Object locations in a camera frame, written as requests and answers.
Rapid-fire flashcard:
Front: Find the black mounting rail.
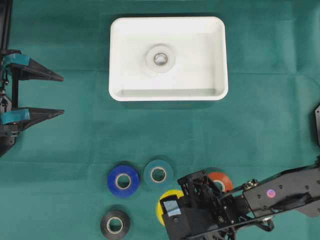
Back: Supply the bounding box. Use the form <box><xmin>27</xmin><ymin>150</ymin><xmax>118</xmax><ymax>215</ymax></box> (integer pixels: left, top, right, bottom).
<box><xmin>0</xmin><ymin>0</ymin><xmax>13</xmax><ymax>49</ymax></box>

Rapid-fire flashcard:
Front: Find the blue tape roll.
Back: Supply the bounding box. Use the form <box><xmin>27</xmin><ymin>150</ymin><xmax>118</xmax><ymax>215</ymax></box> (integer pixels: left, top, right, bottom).
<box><xmin>107</xmin><ymin>165</ymin><xmax>140</xmax><ymax>198</ymax></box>

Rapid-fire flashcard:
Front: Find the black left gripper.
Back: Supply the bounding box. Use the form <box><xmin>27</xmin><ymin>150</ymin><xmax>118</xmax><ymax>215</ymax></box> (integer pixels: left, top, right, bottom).
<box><xmin>0</xmin><ymin>49</ymin><xmax>65</xmax><ymax>156</ymax></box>

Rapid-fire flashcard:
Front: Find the red tape roll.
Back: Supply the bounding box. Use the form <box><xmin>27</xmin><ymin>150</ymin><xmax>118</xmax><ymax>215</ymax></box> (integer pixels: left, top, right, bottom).
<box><xmin>208</xmin><ymin>171</ymin><xmax>233</xmax><ymax>192</ymax></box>

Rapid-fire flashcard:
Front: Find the white tape roll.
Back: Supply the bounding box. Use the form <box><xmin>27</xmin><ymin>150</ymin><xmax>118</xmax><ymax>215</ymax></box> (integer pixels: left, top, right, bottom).
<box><xmin>145</xmin><ymin>44</ymin><xmax>176</xmax><ymax>74</ymax></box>

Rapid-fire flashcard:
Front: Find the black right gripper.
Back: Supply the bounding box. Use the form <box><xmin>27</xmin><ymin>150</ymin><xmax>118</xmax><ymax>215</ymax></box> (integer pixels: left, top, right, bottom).
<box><xmin>177</xmin><ymin>170</ymin><xmax>251</xmax><ymax>240</ymax></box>

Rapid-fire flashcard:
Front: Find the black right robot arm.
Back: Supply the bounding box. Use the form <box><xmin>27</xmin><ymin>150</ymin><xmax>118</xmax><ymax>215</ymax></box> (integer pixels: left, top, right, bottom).
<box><xmin>163</xmin><ymin>160</ymin><xmax>320</xmax><ymax>240</ymax></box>

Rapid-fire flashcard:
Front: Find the white rectangular plastic case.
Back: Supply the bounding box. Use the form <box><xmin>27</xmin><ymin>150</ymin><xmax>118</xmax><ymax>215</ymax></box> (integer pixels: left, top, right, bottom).
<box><xmin>108</xmin><ymin>16</ymin><xmax>229</xmax><ymax>102</ymax></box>

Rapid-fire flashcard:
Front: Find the green tape roll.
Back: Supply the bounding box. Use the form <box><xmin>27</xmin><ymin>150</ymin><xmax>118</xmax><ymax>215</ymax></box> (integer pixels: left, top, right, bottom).
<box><xmin>143</xmin><ymin>159</ymin><xmax>174</xmax><ymax>189</ymax></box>

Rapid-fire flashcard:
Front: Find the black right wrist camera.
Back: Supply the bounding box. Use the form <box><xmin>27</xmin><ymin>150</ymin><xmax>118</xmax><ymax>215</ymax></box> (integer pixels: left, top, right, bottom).
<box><xmin>160</xmin><ymin>195</ymin><xmax>212</xmax><ymax>240</ymax></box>

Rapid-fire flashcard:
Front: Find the black tape roll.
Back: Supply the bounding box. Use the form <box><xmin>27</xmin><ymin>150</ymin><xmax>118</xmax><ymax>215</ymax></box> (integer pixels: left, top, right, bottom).
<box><xmin>100</xmin><ymin>210</ymin><xmax>131</xmax><ymax>240</ymax></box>

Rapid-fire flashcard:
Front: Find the green table cloth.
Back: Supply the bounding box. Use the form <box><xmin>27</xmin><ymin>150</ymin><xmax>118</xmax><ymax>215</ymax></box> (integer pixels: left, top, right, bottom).
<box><xmin>0</xmin><ymin>0</ymin><xmax>320</xmax><ymax>240</ymax></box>

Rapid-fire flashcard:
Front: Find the yellow tape roll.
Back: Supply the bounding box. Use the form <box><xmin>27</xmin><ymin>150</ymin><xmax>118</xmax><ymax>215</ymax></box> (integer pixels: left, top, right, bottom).
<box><xmin>155</xmin><ymin>189</ymin><xmax>184</xmax><ymax>226</ymax></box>

